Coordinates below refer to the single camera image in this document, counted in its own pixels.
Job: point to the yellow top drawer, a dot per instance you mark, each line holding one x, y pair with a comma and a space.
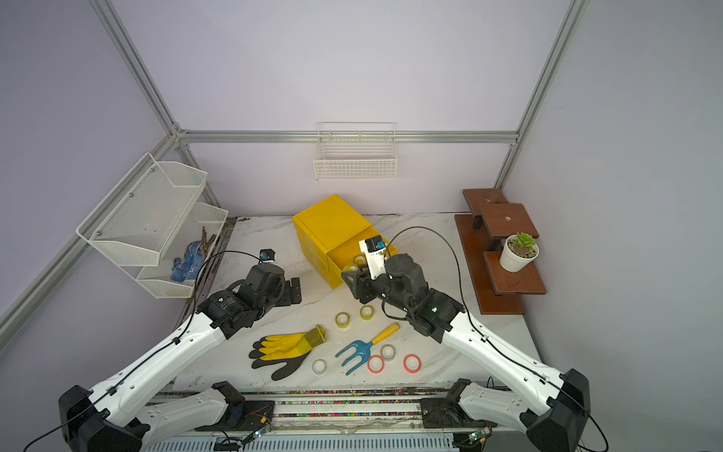
344, 254

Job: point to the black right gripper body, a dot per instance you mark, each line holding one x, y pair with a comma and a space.
386, 284

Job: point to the clear tape roll middle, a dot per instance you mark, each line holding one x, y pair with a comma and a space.
388, 353

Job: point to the red tape roll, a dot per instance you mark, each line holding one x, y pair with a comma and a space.
412, 363
376, 364

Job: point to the red tape roll left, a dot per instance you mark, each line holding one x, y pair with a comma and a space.
376, 364

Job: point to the red tape roll right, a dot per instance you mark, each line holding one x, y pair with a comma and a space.
412, 363

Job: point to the blue yellow garden fork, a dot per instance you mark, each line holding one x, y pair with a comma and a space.
362, 350

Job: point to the aluminium frame rail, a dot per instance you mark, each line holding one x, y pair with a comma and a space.
17, 319

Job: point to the clear tape roll by glove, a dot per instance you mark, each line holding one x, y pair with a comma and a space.
319, 367

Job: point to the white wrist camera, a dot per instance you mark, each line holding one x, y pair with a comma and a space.
267, 256
375, 251

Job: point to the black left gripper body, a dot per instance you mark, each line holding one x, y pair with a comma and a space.
271, 302

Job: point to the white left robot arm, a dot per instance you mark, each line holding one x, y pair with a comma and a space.
114, 415

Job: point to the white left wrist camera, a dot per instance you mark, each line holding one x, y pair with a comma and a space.
267, 256

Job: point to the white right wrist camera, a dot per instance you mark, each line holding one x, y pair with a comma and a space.
375, 251

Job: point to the white mesh wall shelf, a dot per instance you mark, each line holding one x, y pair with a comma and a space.
145, 226

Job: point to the yellow plastic drawer cabinet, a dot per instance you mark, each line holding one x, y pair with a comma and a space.
322, 226

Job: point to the white potted succulent plant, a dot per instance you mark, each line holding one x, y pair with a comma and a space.
518, 251

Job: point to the yellow black work glove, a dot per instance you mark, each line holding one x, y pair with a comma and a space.
287, 350

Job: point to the metal base rail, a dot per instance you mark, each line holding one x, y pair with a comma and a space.
411, 419

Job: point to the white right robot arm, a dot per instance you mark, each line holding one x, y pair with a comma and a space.
552, 407

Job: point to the blue glove in shelf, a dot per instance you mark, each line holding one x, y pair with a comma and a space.
189, 265

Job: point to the brown wooden step shelf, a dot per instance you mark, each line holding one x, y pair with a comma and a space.
492, 220

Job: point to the white wire wall basket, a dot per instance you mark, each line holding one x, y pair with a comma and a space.
356, 151

